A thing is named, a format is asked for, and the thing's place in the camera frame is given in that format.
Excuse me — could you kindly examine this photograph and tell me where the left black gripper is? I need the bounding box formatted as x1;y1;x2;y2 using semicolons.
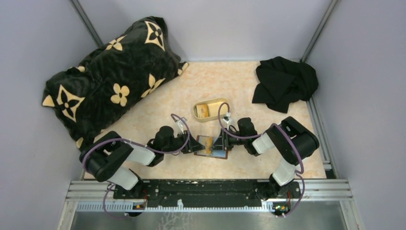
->
163;129;205;154

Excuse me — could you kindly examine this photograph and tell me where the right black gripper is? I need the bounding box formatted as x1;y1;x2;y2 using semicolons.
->
210;127;248;150

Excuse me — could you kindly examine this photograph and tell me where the brown leather card holder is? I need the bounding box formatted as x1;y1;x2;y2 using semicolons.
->
194;135;228;160

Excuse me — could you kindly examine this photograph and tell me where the beige oval tray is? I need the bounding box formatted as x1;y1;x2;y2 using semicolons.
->
193;97;231;123

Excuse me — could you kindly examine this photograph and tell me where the gold credit card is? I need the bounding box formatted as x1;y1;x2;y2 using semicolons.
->
196;104;210;118

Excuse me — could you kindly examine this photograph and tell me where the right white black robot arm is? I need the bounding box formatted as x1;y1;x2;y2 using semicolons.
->
211;116;319;197

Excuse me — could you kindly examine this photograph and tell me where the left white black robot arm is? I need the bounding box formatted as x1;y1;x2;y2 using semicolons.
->
79;126;205;198

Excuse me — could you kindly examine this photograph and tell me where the crumpled black cloth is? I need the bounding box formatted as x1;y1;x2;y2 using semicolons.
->
252;57;319;114

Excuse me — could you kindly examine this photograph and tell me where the black floral plush pillow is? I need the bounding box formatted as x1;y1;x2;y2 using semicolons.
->
42;16;189;150

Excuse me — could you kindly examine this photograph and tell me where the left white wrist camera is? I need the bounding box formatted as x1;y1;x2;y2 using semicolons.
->
176;117;187;132

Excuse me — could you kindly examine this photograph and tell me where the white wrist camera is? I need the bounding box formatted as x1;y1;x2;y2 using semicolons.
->
222;112;231;126
176;117;187;132

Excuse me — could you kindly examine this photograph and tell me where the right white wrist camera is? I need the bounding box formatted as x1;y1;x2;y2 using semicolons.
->
222;112;231;126

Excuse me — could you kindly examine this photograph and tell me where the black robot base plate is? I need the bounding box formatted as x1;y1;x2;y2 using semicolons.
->
113;179;301;208

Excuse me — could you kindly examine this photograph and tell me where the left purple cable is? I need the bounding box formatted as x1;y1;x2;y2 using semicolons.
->
81;114;191;219

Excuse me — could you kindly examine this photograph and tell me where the white toothed cable rail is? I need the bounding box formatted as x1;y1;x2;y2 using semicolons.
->
76;200;275;213

